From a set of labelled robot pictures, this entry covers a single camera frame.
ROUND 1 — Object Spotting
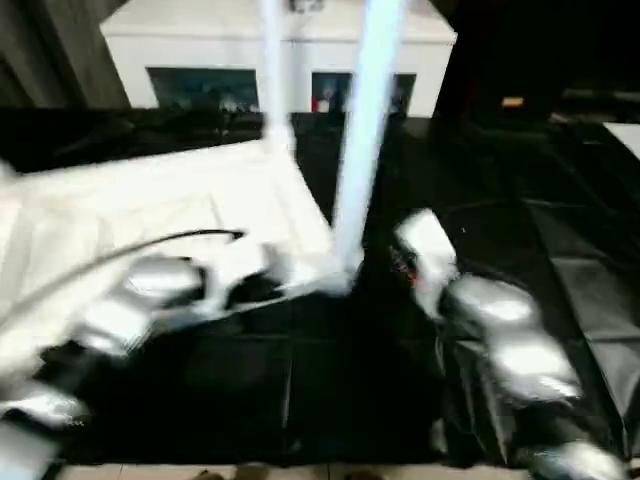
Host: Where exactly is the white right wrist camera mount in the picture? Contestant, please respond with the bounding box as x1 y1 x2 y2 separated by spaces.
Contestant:
393 208 460 324

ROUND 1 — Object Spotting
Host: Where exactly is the white cabinet with glass doors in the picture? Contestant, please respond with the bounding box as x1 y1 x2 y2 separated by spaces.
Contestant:
98 0 459 121

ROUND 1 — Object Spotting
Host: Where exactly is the black mat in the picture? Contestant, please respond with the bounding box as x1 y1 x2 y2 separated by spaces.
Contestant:
0 102 640 469

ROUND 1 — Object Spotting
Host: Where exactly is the white plastic table top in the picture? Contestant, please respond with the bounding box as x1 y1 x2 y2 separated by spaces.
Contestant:
0 139 362 386

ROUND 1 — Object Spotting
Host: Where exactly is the flat white board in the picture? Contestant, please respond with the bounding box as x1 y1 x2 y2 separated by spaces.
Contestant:
602 121 640 159

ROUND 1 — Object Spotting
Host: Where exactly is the grey curtain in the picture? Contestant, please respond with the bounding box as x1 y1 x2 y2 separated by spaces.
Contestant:
0 0 129 109

